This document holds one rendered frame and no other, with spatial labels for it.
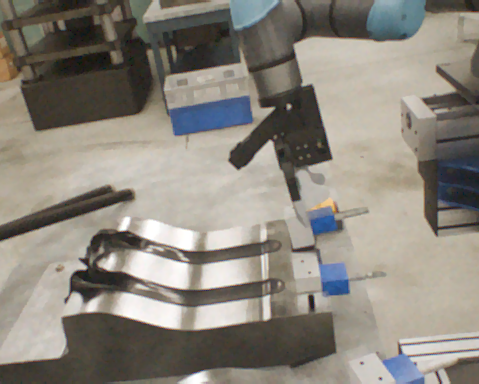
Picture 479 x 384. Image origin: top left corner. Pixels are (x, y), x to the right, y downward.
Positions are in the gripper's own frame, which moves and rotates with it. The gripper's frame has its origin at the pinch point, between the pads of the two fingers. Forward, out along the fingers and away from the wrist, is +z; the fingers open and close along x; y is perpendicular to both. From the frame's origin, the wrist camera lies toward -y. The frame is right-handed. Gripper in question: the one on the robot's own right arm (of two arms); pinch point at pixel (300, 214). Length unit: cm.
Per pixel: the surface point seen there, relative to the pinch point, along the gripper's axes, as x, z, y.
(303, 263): -10.2, 3.5, -1.0
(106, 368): -17.0, 8.9, -32.5
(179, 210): 34.1, 5.3, -28.2
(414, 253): 130, 83, 35
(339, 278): -12.8, 5.8, 3.5
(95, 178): 59, -2, -55
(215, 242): 4.2, 2.8, -15.8
